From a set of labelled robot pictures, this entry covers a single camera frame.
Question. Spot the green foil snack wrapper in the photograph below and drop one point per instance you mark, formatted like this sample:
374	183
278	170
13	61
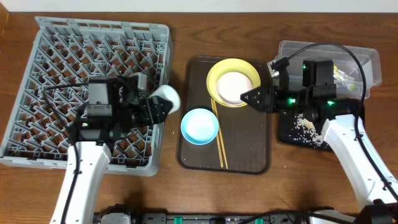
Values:
343	81

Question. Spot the brown serving tray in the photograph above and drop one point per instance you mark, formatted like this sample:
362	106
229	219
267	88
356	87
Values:
247	133

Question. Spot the yellow plate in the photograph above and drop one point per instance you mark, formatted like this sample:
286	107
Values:
230	65

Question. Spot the grey dishwasher rack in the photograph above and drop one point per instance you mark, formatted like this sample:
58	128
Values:
66	52

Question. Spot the black waste tray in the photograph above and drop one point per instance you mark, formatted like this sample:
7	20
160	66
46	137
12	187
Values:
289	130

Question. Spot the wooden chopstick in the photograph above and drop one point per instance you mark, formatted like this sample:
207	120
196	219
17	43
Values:
217	136
223	151

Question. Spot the white cup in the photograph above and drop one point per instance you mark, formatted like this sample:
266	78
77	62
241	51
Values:
168	93

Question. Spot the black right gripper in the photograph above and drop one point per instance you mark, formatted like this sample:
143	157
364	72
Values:
262	93

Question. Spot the rice and nuts pile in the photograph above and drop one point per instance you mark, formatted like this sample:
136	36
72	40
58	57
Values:
304	133

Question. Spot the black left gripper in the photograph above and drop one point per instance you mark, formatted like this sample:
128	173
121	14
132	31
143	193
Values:
155	116

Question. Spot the clear plastic waste bin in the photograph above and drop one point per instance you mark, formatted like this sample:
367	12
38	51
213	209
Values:
368	58

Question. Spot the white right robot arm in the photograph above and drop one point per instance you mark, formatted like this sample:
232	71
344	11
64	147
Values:
339	122

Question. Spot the pink bowl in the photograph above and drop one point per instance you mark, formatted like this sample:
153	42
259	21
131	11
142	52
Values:
231	85

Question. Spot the light blue bowl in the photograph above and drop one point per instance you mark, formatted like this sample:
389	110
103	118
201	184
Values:
199	126

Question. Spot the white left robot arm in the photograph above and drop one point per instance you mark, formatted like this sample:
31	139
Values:
89	154

